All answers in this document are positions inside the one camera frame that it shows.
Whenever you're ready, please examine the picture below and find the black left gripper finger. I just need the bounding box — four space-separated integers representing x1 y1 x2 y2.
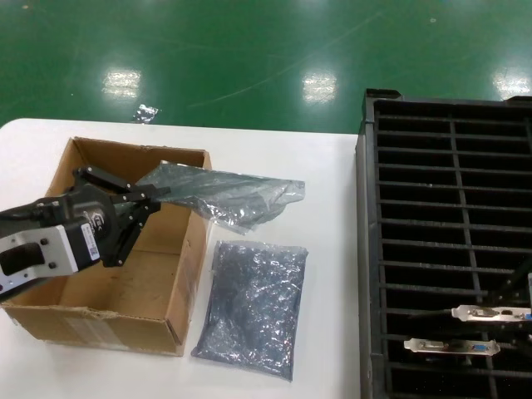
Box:
101 201 162 269
73 165 172 204

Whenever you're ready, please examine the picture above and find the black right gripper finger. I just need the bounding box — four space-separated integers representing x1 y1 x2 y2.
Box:
496 256 532 301

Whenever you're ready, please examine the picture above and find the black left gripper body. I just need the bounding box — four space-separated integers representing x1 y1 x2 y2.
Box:
36 185 122 273

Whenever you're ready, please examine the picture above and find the graphics card with silver bracket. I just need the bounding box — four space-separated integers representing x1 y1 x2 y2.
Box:
403 337 500 367
451 303 532 324

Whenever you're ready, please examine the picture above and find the grey antistatic bag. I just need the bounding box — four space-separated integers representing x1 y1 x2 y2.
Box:
135 160 308 237
190 239 311 382

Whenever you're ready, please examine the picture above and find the brown cardboard box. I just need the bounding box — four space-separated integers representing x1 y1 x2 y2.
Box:
0 136 214 357

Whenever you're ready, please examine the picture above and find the black slotted plastic container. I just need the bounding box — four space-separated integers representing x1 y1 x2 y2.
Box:
355 88 532 399

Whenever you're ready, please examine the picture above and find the shiny foil scrap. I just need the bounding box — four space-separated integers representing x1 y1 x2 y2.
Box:
131 104 161 125

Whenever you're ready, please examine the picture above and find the flat grey antistatic bag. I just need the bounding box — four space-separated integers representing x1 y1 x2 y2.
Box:
190 239 311 382

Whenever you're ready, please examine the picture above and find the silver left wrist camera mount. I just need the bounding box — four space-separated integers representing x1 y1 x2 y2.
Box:
0 224 80 301

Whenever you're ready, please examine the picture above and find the black left wrist camera cable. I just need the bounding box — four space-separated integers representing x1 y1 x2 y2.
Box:
0 198 59 228

